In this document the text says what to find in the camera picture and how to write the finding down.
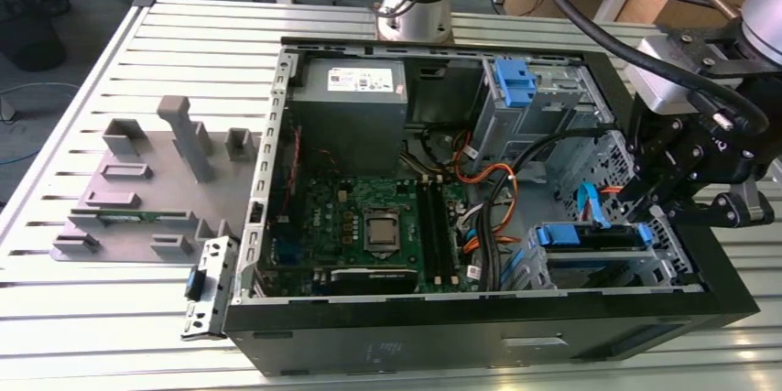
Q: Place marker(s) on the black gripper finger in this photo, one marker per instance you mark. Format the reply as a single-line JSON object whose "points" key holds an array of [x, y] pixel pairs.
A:
{"points": [[660, 148], [709, 212]]}

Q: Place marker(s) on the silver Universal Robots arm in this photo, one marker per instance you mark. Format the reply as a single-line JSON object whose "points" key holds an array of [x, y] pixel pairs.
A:
{"points": [[422, 15]]}

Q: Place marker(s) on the blue drive bay latch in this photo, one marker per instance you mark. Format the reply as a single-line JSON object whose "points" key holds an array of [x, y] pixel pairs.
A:
{"points": [[517, 84]]}

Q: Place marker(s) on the black RAM slot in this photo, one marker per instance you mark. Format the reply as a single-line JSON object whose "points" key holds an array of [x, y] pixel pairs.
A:
{"points": [[446, 231], [430, 231]]}

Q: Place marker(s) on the silver CPU in socket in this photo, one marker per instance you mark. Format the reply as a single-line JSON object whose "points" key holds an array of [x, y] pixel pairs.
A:
{"points": [[382, 231]]}

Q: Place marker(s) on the grey power supply unit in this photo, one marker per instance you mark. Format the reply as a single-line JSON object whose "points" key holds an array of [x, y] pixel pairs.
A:
{"points": [[342, 134]]}

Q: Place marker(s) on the black PC case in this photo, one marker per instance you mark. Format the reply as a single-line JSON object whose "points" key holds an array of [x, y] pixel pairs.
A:
{"points": [[428, 336]]}

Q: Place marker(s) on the black graphics card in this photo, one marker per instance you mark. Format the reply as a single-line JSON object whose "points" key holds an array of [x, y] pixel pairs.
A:
{"points": [[373, 279]]}

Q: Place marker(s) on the green motherboard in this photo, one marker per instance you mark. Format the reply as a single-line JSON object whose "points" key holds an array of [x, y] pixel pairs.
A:
{"points": [[330, 208]]}

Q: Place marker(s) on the grey parts rack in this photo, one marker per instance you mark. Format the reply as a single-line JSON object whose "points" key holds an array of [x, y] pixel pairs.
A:
{"points": [[172, 198]]}

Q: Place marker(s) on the green RAM stick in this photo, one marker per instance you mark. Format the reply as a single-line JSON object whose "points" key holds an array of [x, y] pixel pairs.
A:
{"points": [[129, 216]]}

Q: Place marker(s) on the black mesh waste bin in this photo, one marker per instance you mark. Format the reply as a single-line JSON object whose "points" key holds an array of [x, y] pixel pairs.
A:
{"points": [[31, 43]]}

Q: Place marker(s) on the white floor box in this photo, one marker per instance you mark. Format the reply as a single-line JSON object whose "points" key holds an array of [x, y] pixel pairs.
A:
{"points": [[7, 109]]}

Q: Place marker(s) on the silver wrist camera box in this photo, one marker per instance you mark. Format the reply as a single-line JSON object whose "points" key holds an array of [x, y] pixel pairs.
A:
{"points": [[657, 84]]}

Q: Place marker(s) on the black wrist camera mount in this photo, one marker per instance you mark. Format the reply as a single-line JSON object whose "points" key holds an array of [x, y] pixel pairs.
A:
{"points": [[691, 43]]}

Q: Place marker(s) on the metal expansion slot bracket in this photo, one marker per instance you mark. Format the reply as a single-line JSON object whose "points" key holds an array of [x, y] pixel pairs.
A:
{"points": [[214, 267]]}

